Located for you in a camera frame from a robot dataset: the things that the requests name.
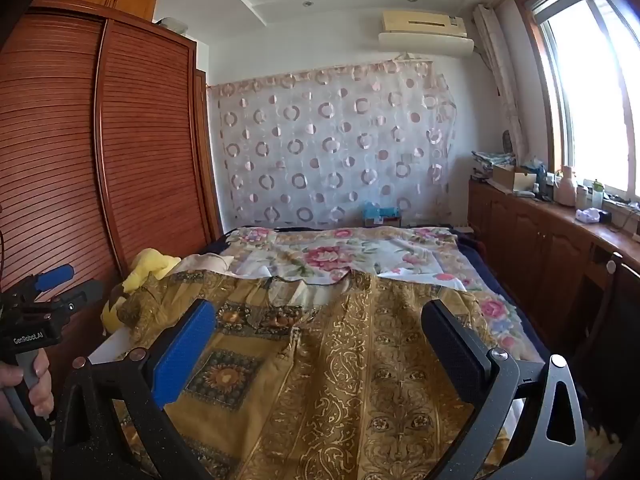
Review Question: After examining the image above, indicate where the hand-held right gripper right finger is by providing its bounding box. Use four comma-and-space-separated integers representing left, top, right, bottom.
421, 299, 587, 480

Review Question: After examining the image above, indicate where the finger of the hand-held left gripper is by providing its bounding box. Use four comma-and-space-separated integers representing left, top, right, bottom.
20, 264, 76, 302
49, 280, 105, 314

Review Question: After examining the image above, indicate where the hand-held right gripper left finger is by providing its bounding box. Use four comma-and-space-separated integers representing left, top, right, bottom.
50, 299, 218, 480

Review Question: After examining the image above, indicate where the gold patterned garment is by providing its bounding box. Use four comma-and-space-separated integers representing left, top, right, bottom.
102, 267, 546, 480

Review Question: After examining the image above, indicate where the person's left hand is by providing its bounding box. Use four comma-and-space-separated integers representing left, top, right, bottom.
0, 348, 55, 422

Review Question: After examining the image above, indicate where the yellow plush toy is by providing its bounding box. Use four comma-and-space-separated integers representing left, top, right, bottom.
101, 247, 182, 333

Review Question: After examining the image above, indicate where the pale pink pillow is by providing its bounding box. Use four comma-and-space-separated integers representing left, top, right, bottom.
172, 253, 235, 276

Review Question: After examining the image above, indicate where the long wooden sideboard cabinet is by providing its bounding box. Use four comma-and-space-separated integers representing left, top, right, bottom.
467, 177, 640, 411

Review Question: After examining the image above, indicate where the slatted wooden wardrobe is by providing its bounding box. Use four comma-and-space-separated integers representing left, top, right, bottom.
0, 7, 223, 411

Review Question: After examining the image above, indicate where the teal box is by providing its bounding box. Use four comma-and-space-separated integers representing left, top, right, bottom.
361, 202, 402, 227

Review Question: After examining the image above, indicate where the rose-print floral blanket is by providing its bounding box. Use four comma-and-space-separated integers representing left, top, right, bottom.
220, 226, 543, 361

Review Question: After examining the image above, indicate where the black chair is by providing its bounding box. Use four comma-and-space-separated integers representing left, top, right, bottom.
565, 252, 640, 441

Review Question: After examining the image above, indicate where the cardboard box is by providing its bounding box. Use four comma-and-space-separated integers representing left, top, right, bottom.
492, 164, 536, 193

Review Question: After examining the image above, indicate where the stack of folded cloths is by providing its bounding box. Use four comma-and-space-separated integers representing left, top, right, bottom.
470, 150, 516, 181

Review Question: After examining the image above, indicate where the blue plastic package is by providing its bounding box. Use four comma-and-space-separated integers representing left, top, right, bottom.
520, 157, 547, 181

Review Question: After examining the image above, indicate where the circle-print sheer curtain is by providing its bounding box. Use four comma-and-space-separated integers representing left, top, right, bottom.
207, 60, 458, 228

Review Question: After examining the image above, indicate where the white gathered window curtain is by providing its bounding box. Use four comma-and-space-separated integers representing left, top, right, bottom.
472, 4, 531, 161

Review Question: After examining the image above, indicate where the wooden framed window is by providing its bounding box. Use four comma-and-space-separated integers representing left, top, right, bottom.
517, 0, 640, 206

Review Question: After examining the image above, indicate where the cream wall air conditioner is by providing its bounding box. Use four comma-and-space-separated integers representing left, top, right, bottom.
377, 9, 475, 57

